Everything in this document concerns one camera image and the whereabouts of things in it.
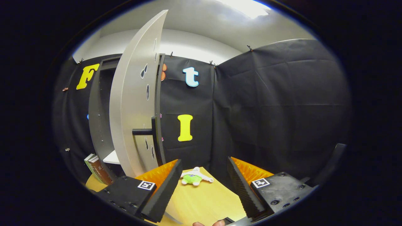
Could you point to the long ceiling light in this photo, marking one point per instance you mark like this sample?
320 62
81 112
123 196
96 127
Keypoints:
248 8

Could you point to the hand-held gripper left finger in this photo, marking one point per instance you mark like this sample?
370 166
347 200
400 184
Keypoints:
165 194

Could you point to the green and white plush toy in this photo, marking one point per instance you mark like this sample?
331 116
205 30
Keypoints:
192 179

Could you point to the white cabinet shelf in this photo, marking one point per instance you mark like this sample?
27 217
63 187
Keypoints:
112 158

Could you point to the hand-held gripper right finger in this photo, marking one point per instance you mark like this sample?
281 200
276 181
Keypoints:
241 190

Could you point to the black backdrop cloth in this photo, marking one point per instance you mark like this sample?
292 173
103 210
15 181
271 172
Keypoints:
267 110

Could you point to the grey cabinet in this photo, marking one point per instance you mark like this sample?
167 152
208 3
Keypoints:
94 125

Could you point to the brown book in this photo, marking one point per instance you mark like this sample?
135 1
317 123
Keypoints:
102 173
94 158

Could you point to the black curved bar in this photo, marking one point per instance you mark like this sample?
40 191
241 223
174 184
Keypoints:
329 163

